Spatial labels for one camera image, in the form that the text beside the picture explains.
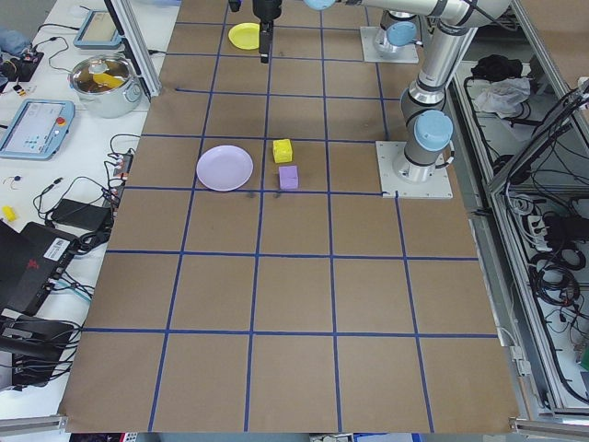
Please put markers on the yellow plate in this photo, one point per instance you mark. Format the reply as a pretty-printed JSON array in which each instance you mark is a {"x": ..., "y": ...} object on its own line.
[{"x": 244, "y": 36}]

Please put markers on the slim hub with red plugs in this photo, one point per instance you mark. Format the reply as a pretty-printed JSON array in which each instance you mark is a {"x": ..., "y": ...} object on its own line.
[{"x": 120, "y": 172}]

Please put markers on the small yellow object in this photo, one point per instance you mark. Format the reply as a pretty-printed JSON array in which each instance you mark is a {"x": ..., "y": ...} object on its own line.
[{"x": 9, "y": 212}]

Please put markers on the yellow piece inside pot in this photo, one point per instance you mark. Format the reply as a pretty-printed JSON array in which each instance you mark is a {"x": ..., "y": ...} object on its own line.
[{"x": 108, "y": 81}]

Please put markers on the teach pendant with dark screen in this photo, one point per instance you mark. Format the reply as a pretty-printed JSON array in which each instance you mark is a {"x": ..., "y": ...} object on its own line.
[{"x": 96, "y": 30}]

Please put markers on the aluminium profile bar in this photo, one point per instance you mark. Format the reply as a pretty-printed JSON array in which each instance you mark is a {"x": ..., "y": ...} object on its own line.
[
  {"x": 550, "y": 424},
  {"x": 32, "y": 422}
]

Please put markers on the black cloth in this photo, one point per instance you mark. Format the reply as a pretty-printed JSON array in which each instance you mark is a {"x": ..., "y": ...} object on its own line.
[{"x": 497, "y": 66}]

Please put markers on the glass pot lid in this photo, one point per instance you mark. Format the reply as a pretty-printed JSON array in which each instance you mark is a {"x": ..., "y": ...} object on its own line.
[{"x": 89, "y": 68}]

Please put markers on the black electronics board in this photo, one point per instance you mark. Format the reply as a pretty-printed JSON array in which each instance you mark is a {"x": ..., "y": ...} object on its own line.
[{"x": 25, "y": 64}]

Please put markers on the white power strip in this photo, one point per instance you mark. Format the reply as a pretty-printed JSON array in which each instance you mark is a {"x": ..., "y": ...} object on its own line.
[{"x": 536, "y": 228}]

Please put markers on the teach pendant with lit screen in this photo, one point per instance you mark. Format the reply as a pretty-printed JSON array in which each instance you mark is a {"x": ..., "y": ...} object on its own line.
[{"x": 32, "y": 131}]

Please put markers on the white crumpled cloth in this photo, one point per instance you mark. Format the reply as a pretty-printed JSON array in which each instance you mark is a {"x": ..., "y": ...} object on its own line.
[{"x": 501, "y": 96}]

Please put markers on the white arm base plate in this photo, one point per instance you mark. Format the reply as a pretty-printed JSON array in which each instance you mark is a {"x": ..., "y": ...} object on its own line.
[
  {"x": 368, "y": 50},
  {"x": 437, "y": 189}
]

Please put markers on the aluminium profile post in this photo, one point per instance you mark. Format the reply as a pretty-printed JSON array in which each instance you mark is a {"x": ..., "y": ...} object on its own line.
[{"x": 138, "y": 50}]

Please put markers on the steel cooking pot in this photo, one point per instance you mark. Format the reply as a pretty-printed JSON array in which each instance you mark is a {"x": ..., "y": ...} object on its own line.
[{"x": 110, "y": 106}]

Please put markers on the purple foam block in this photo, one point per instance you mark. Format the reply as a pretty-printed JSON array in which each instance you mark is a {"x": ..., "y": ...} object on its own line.
[{"x": 289, "y": 177}]

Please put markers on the purple plate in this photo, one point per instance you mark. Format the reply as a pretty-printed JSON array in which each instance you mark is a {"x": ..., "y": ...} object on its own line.
[{"x": 225, "y": 168}]

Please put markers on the V-shaped metal bar frame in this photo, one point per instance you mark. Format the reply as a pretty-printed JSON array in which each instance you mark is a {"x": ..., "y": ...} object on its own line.
[{"x": 534, "y": 140}]

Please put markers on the blue cloth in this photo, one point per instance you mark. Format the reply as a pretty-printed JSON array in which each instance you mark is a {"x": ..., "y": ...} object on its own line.
[{"x": 11, "y": 41}]

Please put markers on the black power brick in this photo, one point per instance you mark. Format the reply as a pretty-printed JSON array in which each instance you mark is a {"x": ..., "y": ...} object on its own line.
[{"x": 78, "y": 214}]

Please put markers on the black flat device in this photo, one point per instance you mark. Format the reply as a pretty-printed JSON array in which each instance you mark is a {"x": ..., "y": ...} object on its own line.
[{"x": 32, "y": 343}]

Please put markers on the grey metal bracket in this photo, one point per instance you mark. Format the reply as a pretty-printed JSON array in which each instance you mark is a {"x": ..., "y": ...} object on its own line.
[{"x": 517, "y": 359}]

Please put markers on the yellow foam block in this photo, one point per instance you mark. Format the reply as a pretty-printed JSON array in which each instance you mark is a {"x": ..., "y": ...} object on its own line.
[{"x": 283, "y": 152}]

